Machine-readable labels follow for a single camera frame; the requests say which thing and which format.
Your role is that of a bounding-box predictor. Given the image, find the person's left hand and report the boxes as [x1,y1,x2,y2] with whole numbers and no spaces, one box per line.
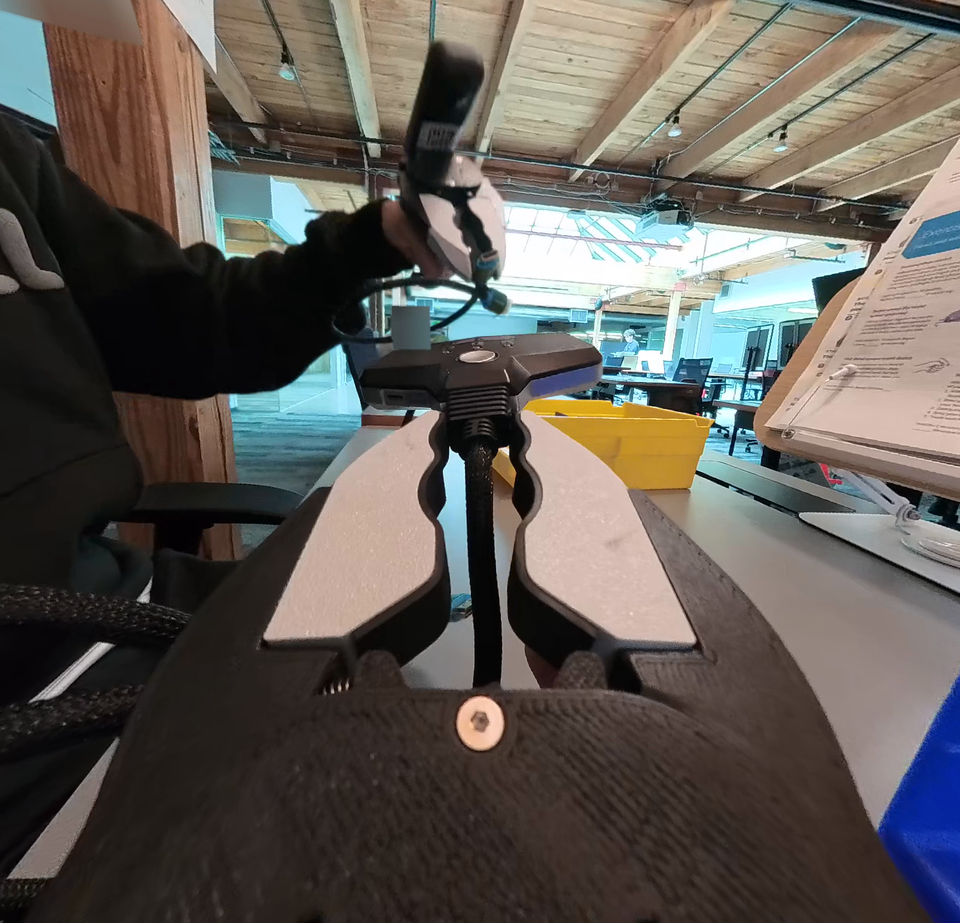
[381,197,453,279]

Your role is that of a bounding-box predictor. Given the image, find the person in black hoodie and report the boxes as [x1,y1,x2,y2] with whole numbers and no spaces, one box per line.
[0,105,204,722]

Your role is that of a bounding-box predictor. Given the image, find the blue plastic bin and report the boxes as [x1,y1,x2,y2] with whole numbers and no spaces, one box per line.
[877,675,960,923]

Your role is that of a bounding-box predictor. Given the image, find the white paper sheet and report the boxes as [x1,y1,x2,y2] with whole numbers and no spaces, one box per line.
[135,0,219,73]

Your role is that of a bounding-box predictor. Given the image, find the wooden pillar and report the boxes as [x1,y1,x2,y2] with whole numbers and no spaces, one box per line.
[43,0,243,560]

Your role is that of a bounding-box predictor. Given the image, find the yellow plastic bin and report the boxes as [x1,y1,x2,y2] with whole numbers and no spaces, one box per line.
[491,398,715,491]

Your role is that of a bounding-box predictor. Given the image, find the black mesh office chair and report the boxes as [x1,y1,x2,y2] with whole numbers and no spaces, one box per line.
[669,356,715,418]

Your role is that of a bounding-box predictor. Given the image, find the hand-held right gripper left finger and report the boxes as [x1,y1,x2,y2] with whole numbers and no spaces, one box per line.
[261,411,453,665]

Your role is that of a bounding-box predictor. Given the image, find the instruction sheets on stand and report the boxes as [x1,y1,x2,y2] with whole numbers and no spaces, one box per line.
[753,135,960,500]

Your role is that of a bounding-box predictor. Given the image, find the grey desk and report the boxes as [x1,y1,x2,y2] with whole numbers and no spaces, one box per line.
[0,405,960,883]

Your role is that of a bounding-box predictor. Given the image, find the black table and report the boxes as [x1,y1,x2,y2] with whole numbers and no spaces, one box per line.
[696,452,871,518]

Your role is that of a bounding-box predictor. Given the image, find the black monitor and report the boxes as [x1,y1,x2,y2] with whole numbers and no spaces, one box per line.
[812,266,868,318]

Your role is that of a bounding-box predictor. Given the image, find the white stand base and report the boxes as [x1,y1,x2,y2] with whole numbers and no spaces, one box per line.
[798,509,960,596]

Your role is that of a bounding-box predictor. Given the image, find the printed instruction sheet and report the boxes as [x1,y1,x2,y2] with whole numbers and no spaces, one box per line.
[765,139,960,463]

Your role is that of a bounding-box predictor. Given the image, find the thick black braided cable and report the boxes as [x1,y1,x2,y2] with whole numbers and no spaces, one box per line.
[0,431,505,763]

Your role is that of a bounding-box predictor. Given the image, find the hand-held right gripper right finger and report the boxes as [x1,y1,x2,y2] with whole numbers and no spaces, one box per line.
[507,411,700,665]

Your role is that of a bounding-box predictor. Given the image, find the ceiling projector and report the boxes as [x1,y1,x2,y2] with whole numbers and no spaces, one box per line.
[636,204,696,239]

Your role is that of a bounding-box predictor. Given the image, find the person's left forearm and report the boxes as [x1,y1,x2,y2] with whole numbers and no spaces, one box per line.
[172,201,412,403]

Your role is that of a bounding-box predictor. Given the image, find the black tracking device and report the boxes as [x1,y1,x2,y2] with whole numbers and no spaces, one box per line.
[358,332,606,438]

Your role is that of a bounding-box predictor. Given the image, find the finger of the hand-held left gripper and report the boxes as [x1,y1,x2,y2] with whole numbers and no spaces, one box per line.
[459,176,509,279]
[417,186,477,281]

